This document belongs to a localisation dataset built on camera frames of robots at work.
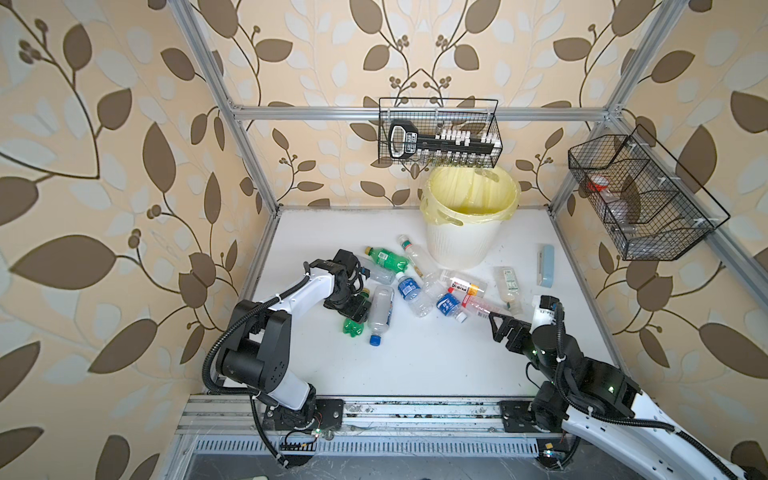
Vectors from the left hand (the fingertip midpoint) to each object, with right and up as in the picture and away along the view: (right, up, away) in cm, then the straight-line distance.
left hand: (355, 309), depth 88 cm
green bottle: (-1, -4, -4) cm, 6 cm away
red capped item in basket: (+68, +36, -8) cm, 77 cm away
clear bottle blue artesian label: (+7, -2, +4) cm, 9 cm away
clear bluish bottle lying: (+8, +9, +10) cm, 16 cm away
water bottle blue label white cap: (+16, +5, +3) cm, 17 cm away
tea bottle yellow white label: (+31, +7, +6) cm, 32 cm away
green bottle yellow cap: (+9, +14, +11) cm, 20 cm away
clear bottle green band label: (+47, +6, +3) cm, 48 cm away
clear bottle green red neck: (+22, +11, +15) cm, 29 cm away
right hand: (+39, 0, -15) cm, 42 cm away
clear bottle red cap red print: (+38, 0, +1) cm, 38 cm away
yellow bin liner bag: (+36, +36, +17) cm, 54 cm away
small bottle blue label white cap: (+28, +1, +1) cm, 28 cm away
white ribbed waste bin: (+34, +19, +9) cm, 40 cm away
